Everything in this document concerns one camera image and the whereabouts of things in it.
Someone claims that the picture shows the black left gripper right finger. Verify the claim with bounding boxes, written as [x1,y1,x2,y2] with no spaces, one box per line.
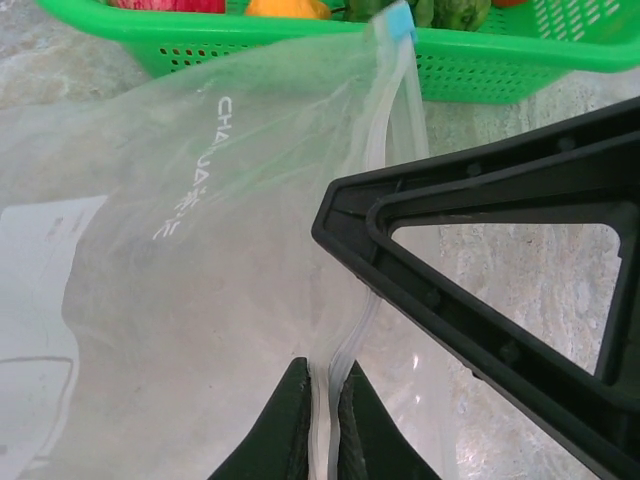
[335,359,445,480]

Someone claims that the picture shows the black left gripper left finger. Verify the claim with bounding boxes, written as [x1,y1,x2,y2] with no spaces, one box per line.
[212,355,314,480]

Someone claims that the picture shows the clear zip-top plastic bag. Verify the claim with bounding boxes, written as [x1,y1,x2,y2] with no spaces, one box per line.
[0,42,464,480]

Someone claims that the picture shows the green toy pepper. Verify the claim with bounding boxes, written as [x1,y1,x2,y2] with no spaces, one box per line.
[344,0,494,30]

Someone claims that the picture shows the blue zipper slider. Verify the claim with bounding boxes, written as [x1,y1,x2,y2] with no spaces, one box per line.
[372,1,417,44]

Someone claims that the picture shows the yellow toy fruit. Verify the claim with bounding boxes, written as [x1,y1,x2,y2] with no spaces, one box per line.
[243,0,332,20]

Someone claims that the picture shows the green perforated plastic basket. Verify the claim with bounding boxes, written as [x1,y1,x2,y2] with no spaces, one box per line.
[35,0,640,106]

